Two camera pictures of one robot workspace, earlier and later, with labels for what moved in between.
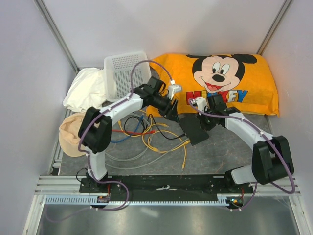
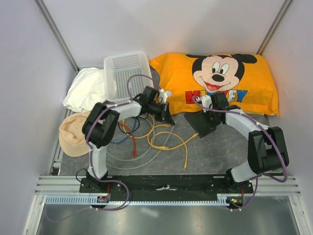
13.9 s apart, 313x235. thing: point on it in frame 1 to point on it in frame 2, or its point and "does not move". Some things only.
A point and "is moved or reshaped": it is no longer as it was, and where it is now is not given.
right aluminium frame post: x=274 y=28 does not move
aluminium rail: x=70 y=185 does not move
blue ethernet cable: x=133 y=132 is moved or reshaped
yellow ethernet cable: x=151 y=148 to x=171 y=147
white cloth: x=87 y=90 does not move
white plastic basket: x=118 y=73 does not move
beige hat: x=68 y=134 does not move
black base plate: x=166 y=185 does not move
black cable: x=145 y=128 is moved or reshaped
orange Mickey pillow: x=242 y=80 does not move
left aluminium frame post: x=55 y=29 does not move
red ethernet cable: x=133 y=132 to x=134 y=152
